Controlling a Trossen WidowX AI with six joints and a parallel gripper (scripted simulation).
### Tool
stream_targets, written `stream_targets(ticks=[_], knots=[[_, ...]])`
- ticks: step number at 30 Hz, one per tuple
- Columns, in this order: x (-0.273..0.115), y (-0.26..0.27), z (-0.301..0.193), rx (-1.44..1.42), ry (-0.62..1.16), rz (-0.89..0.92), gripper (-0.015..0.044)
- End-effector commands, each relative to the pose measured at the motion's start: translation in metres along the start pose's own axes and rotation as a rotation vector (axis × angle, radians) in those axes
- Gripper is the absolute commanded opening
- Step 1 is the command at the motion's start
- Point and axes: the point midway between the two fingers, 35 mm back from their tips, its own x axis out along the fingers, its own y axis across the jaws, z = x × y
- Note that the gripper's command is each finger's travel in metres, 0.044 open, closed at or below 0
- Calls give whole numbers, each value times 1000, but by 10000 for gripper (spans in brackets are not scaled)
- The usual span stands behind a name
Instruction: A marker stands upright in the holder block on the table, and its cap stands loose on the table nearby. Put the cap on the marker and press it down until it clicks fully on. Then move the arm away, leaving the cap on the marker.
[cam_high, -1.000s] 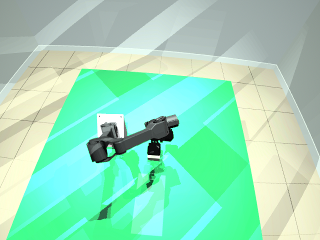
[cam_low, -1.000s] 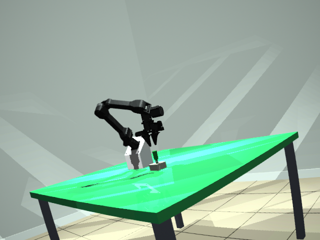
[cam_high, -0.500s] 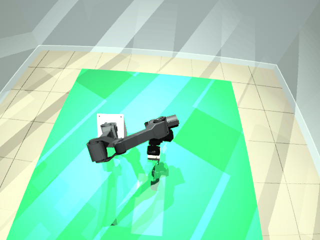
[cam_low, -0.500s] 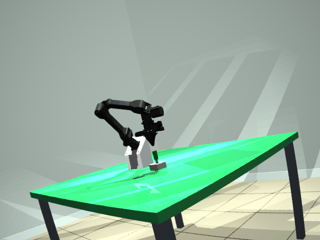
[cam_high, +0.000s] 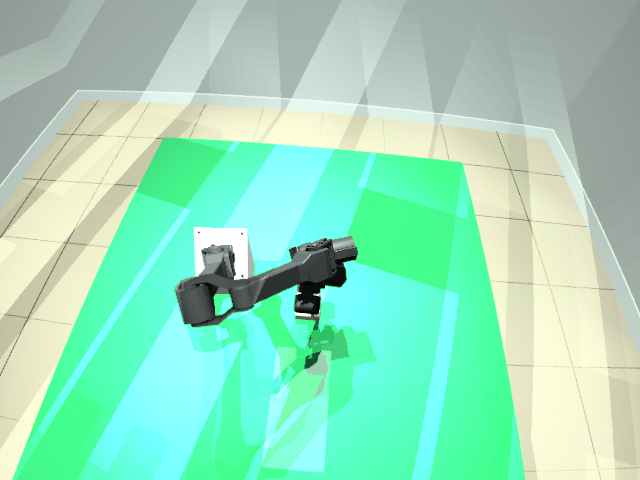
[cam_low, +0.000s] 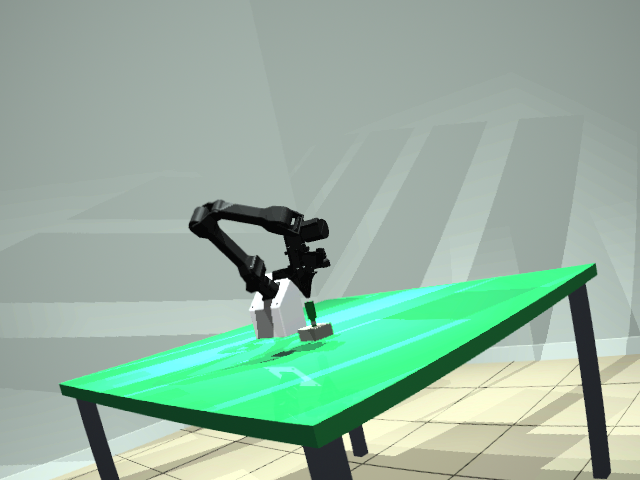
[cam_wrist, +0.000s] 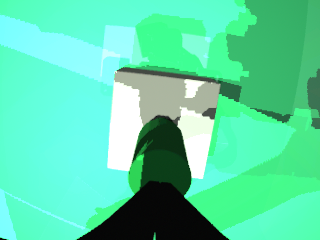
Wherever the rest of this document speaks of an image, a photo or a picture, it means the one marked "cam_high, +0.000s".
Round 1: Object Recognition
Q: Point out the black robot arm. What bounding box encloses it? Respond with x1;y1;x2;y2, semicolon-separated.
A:
174;236;358;328

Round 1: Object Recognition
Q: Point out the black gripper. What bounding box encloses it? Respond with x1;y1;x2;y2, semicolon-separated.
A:
293;282;321;314

